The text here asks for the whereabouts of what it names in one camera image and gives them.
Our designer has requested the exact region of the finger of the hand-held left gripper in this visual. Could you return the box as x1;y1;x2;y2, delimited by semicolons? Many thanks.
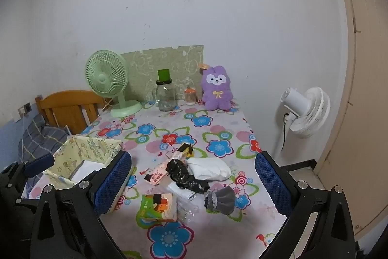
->
24;154;55;178

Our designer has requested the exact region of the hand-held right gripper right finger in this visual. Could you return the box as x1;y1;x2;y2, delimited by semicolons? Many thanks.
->
255;151;355;259

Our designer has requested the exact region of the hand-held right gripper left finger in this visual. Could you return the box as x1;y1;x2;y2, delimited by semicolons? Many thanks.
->
30;150;133;259

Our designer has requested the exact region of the yellow printed fabric storage box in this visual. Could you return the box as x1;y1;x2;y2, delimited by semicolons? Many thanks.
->
42;134;135;212

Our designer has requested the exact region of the pink packet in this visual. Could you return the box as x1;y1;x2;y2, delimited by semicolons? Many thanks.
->
143;160;170;187

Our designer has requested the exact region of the green cartoon packet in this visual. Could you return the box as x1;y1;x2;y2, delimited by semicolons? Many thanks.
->
138;193;178;222

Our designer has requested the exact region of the grey sock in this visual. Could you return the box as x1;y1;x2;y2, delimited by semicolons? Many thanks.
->
204;187;236;214

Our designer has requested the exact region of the black plastic bag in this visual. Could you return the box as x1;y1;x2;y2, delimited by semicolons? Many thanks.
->
165;158;211;193

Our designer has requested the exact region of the white plastic bag roll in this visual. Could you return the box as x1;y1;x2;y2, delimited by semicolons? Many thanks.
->
168;182;196;201

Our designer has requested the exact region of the cartoon print tissue pack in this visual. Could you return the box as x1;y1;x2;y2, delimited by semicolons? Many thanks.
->
177;144;194;161

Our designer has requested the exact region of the clear plastic packet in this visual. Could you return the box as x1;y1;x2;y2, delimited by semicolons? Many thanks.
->
177;198;210;225

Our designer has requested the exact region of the plaid bedding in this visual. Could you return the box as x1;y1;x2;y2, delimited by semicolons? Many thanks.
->
18;115;70;163

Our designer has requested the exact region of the wooden chair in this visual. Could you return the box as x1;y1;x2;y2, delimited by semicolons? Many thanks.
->
35;90;111;135

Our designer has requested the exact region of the white standing fan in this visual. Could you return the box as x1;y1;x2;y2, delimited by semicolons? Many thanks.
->
273;87;331;159

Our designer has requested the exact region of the glass jar with green lid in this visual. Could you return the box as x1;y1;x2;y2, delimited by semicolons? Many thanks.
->
156;69;177;112

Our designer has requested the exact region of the green desk fan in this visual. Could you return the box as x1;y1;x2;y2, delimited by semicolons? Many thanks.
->
85;50;142;118

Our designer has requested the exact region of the purple plush bunny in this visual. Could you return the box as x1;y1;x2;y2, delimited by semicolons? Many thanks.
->
200;64;234;111

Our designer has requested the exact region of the cotton swab container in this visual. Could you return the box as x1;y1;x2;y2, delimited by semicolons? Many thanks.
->
185;87;197;105

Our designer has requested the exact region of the beige door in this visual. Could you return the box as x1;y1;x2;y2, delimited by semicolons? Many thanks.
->
315;0;388;243

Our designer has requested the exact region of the green printed board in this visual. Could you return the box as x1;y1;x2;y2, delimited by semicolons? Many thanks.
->
121;45;204;102

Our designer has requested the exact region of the white fan cable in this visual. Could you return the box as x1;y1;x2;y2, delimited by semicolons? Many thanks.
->
98;98;113;114

